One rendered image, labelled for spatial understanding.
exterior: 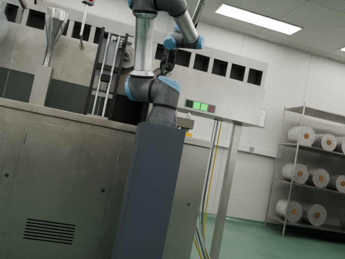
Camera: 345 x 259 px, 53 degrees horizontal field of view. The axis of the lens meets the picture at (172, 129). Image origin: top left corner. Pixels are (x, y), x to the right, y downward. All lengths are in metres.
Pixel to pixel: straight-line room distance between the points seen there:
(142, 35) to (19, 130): 0.81
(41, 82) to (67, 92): 0.30
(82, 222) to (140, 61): 0.91
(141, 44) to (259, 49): 4.13
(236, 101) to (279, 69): 3.03
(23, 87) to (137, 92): 1.12
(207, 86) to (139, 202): 1.40
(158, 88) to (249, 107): 1.33
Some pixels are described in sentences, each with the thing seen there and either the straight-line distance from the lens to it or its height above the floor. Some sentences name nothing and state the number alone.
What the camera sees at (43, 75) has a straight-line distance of 2.31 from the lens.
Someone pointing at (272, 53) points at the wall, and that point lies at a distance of 5.76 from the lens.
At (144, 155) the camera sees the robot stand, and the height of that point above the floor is 0.75.
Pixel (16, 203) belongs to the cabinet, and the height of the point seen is 0.38.
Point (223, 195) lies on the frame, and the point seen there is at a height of 0.54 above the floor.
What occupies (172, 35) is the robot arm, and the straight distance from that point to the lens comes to 1.99.
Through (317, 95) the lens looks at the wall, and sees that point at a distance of 6.07.
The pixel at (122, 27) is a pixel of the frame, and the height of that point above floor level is 1.62.
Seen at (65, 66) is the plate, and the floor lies 1.25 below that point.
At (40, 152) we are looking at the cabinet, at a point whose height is 0.66.
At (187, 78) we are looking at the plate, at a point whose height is 1.37.
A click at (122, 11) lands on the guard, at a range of 2.66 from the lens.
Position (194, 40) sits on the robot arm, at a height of 1.39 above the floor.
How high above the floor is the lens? 0.77
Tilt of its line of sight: 4 degrees up
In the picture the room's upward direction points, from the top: 11 degrees clockwise
